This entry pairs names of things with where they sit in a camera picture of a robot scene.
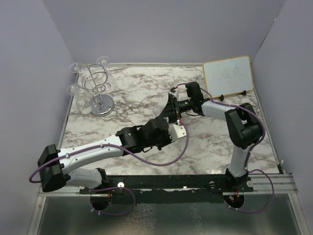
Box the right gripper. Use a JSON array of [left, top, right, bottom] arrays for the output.
[[159, 95, 193, 124]]

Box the clear wine glass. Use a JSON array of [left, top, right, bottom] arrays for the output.
[[69, 62, 83, 73], [103, 69, 117, 93], [96, 56, 110, 67], [66, 83, 92, 115]]

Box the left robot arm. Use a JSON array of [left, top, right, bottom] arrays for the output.
[[37, 104, 179, 193]]

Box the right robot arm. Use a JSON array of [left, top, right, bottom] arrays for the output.
[[162, 82, 266, 191]]

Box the chrome wine glass rack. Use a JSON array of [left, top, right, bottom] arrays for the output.
[[78, 64, 115, 117]]

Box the small whiteboard on stand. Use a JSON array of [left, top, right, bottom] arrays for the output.
[[202, 55, 254, 98]]

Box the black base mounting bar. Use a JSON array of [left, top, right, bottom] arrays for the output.
[[80, 174, 253, 204]]

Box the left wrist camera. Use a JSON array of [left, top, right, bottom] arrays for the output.
[[169, 124, 186, 142]]

